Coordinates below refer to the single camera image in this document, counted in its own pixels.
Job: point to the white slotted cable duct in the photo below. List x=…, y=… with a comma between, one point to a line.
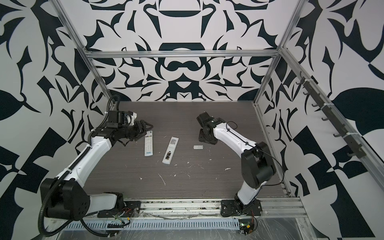
x=161, y=224

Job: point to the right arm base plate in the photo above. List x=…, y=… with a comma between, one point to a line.
x=230, y=208

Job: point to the AAA battery black gold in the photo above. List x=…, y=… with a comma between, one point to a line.
x=168, y=156

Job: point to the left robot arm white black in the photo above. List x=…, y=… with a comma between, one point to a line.
x=64, y=197

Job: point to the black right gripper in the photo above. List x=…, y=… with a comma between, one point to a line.
x=201, y=137

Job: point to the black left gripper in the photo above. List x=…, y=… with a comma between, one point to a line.
x=142, y=125

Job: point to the small circuit board with wires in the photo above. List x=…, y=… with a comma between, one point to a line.
x=248, y=228

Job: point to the white remote control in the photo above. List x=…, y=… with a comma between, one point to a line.
x=149, y=144

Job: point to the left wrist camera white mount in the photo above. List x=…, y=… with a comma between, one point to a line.
x=118, y=119

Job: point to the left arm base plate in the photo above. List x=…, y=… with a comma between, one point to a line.
x=126, y=209

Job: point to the white remote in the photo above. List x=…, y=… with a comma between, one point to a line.
x=171, y=147

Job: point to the aluminium frame crossbar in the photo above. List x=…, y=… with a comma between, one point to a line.
x=180, y=54

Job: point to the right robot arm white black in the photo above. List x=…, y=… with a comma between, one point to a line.
x=257, y=163

